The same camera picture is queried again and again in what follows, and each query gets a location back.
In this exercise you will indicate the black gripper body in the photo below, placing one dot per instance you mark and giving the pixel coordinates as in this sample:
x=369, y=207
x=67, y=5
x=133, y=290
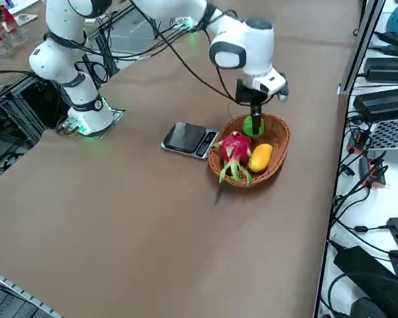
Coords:
x=244, y=94

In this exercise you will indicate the green apple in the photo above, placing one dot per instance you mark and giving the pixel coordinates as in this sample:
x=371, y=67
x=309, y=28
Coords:
x=247, y=127

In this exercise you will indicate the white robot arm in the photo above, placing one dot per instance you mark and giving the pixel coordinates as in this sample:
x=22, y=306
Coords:
x=69, y=66

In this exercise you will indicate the white electronic kitchen scale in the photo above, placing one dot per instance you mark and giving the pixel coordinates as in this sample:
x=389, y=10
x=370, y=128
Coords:
x=185, y=136

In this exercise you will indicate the pink dragon fruit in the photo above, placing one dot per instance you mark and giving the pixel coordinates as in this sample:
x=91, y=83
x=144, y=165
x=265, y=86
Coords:
x=235, y=149

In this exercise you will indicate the yellow mango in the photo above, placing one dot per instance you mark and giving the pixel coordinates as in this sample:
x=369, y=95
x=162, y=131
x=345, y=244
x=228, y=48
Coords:
x=260, y=158

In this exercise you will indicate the brown wicker basket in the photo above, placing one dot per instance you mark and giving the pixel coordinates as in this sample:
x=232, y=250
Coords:
x=275, y=155

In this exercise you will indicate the black and orange clamp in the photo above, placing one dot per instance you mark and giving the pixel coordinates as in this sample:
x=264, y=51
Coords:
x=373, y=172

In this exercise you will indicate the long black power brick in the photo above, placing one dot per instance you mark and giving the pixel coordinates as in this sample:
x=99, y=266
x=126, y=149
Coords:
x=389, y=69
x=383, y=99

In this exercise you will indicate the white perforated board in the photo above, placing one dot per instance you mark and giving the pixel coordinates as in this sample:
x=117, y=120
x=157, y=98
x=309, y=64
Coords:
x=393, y=134

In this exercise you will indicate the large black box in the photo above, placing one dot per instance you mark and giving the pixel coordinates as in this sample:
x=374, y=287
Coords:
x=371, y=281

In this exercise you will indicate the clear acrylic shelf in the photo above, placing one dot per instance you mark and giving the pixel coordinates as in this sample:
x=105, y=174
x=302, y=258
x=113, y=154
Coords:
x=1, y=30

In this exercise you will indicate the aluminium frame profile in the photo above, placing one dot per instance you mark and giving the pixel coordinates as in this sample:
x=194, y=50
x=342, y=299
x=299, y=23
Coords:
x=361, y=43

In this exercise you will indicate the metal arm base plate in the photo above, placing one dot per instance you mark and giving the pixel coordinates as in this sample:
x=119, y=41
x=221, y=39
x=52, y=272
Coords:
x=114, y=123

